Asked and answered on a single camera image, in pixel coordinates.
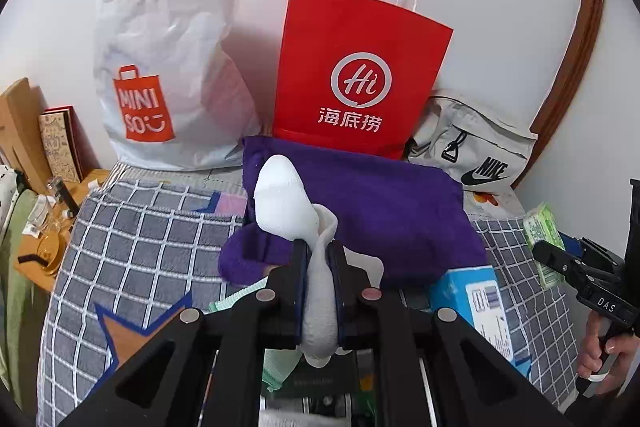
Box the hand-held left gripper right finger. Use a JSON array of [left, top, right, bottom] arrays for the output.
[[330, 241, 576, 427]]

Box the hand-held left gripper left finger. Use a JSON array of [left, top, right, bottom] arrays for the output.
[[61, 240, 308, 427]]

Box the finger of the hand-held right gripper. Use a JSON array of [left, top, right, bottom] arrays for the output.
[[557, 231, 584, 258], [532, 240, 584, 283]]

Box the green tissue packet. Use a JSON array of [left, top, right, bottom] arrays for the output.
[[522, 202, 566, 290]]

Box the white sock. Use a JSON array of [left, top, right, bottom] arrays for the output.
[[252, 155, 386, 368]]

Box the purple towel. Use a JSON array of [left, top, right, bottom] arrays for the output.
[[218, 136, 488, 289]]

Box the mint green cloth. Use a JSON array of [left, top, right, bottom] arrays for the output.
[[207, 287, 311, 393]]

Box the person's right hand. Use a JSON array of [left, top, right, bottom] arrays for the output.
[[579, 314, 640, 389]]

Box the blue and white box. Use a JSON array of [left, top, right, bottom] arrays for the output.
[[429, 264, 516, 363]]

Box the grey checked blanket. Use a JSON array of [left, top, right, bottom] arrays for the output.
[[37, 179, 586, 427]]

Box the wooden bedside table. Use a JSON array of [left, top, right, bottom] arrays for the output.
[[17, 169, 112, 293]]

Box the red paper bag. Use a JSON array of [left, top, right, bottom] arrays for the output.
[[272, 0, 454, 161]]

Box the clear glass bottle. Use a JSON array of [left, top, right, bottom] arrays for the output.
[[47, 177, 81, 214]]

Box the golden plate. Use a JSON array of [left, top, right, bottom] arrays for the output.
[[31, 231, 67, 276]]

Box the patterned book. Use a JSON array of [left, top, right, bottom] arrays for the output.
[[39, 106, 86, 185]]

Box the white plastic shopping bag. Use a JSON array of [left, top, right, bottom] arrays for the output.
[[93, 0, 263, 172]]

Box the light wooden board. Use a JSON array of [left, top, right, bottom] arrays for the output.
[[0, 78, 53, 195]]

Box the brown wooden frame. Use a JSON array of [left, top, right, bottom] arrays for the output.
[[510, 0, 608, 190]]

